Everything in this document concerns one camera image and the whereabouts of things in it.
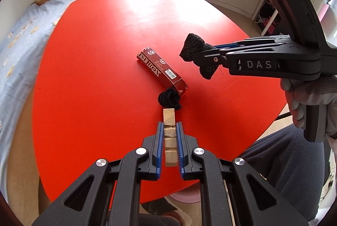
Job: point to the pale wooden clothespin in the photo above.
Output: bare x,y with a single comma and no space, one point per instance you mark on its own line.
169,120

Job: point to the person's right leg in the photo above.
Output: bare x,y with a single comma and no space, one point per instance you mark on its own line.
284,162

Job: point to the dark red carton box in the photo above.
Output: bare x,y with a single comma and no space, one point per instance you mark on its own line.
158,70

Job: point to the black mesh cloth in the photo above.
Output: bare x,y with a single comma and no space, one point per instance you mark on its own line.
192,44

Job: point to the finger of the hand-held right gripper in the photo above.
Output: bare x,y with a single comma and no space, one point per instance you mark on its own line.
250,42
210,58

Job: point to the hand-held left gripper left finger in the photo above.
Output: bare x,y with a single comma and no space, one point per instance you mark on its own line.
159,152

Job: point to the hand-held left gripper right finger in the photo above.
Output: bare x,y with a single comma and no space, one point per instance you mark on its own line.
179,152

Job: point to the person's leg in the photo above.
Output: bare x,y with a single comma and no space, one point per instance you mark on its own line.
284,162
155,220

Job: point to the person's right hand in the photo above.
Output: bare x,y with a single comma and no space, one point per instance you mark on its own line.
316,91

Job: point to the pink waste bin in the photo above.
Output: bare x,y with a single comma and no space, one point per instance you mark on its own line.
184,197

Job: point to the person's left leg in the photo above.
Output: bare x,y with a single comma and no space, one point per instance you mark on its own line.
155,220

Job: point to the wooden bed frame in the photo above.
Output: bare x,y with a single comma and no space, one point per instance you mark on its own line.
23,162

